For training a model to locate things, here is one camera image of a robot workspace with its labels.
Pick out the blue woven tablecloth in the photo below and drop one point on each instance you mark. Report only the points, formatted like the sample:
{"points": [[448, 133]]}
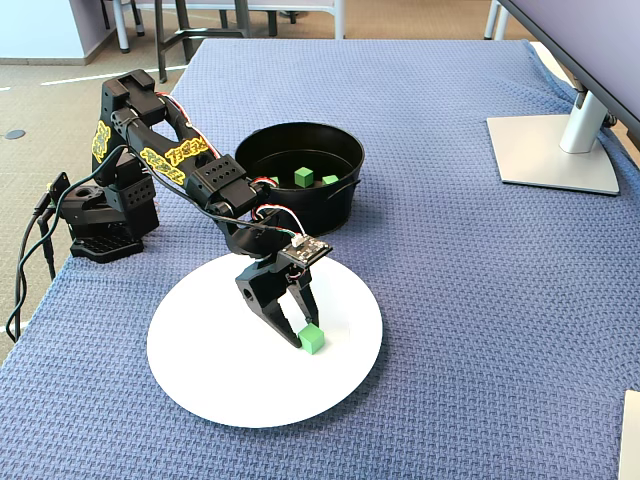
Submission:
{"points": [[450, 300]]}

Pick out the black metal stool frame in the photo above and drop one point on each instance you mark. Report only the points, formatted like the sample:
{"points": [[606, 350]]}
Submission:
{"points": [[162, 50]]}

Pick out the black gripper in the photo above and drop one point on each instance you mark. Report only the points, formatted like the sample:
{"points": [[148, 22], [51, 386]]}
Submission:
{"points": [[261, 290]]}

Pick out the grey computer monitor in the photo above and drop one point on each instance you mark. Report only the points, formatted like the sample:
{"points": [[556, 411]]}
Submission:
{"points": [[550, 165]]}

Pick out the white desk leg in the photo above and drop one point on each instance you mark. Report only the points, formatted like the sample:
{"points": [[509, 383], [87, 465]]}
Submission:
{"points": [[492, 25]]}

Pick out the black metal bucket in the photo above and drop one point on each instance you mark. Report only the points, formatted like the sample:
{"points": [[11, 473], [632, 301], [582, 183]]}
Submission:
{"points": [[320, 210]]}

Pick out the white flat board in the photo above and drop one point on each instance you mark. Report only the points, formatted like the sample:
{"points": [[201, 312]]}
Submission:
{"points": [[631, 440]]}

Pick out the white round plate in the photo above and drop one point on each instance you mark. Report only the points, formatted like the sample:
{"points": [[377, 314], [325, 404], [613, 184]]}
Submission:
{"points": [[225, 375]]}

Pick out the grey chair leg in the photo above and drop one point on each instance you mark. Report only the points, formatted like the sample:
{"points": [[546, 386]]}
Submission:
{"points": [[123, 35]]}

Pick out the white table frame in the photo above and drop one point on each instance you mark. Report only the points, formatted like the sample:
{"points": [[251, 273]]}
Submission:
{"points": [[339, 25]]}

